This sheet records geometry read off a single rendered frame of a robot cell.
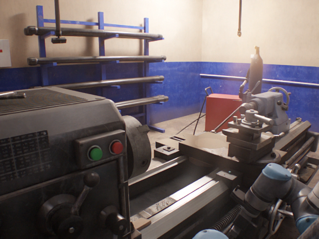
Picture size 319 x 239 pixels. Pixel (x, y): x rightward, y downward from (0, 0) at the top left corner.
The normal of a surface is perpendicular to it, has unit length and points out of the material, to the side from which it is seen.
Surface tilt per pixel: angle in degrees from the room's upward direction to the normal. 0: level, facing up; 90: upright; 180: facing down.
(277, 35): 90
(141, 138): 60
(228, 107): 90
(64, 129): 45
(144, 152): 83
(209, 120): 90
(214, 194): 36
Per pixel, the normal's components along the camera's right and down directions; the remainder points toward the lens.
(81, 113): 0.49, -0.55
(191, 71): 0.69, 0.18
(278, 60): -0.72, 0.18
